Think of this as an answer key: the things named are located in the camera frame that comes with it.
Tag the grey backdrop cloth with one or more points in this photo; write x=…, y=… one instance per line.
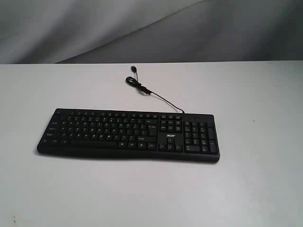
x=142, y=31

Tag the black acer keyboard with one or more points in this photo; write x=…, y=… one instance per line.
x=131, y=134

